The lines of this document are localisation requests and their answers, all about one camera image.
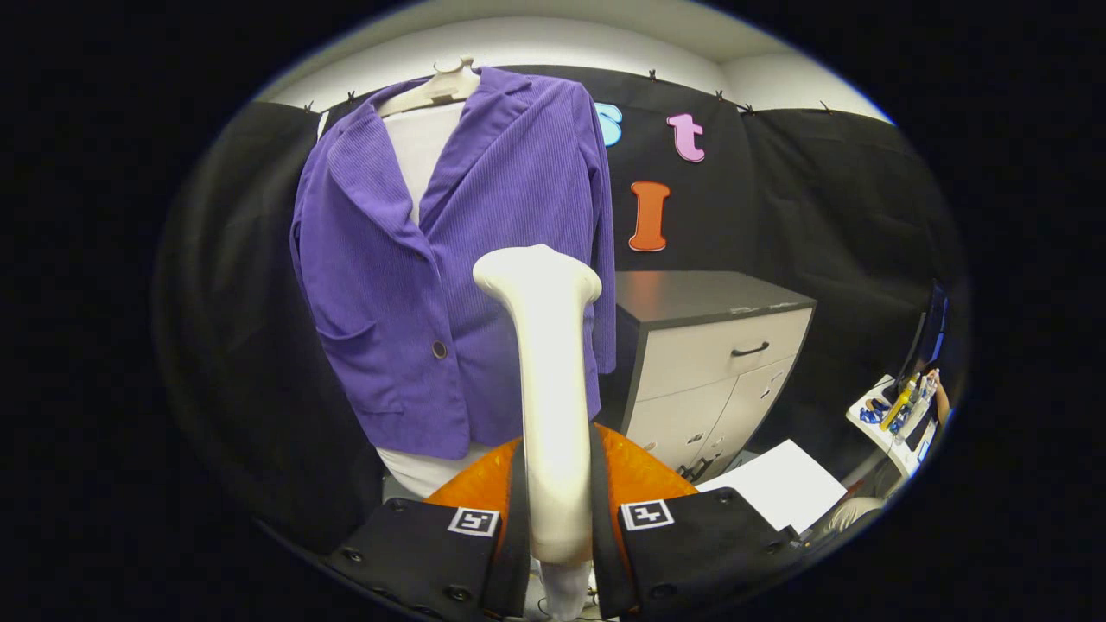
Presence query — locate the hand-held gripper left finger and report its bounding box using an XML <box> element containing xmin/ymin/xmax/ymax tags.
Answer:
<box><xmin>321</xmin><ymin>436</ymin><xmax>530</xmax><ymax>621</ymax></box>

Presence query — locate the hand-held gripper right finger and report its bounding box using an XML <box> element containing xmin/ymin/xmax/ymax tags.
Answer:
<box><xmin>589</xmin><ymin>423</ymin><xmax>809</xmax><ymax>619</ymax></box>

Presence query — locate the white garment steamer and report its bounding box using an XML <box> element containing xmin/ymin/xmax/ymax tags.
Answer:
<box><xmin>473</xmin><ymin>244</ymin><xmax>603</xmax><ymax>622</ymax></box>

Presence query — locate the purple corduroy jacket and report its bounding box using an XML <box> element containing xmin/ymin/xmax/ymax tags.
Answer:
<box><xmin>289</xmin><ymin>67</ymin><xmax>618</xmax><ymax>460</ymax></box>

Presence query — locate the white garment form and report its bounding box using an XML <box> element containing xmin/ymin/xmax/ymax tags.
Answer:
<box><xmin>376</xmin><ymin>102</ymin><xmax>502</xmax><ymax>500</ymax></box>

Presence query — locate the cream clothes hanger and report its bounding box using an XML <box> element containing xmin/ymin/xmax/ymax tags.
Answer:
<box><xmin>376</xmin><ymin>56</ymin><xmax>482</xmax><ymax>119</ymax></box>

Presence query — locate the white paper sheet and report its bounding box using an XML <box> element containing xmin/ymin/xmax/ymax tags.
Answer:
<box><xmin>696</xmin><ymin>439</ymin><xmax>849</xmax><ymax>535</ymax></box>

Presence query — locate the grey cabinet with dark top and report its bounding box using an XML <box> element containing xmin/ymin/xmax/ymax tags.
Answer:
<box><xmin>601</xmin><ymin>270</ymin><xmax>817</xmax><ymax>485</ymax></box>

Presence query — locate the white desk with clutter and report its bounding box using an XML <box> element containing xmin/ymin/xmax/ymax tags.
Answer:
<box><xmin>845</xmin><ymin>370</ymin><xmax>941</xmax><ymax>480</ymax></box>

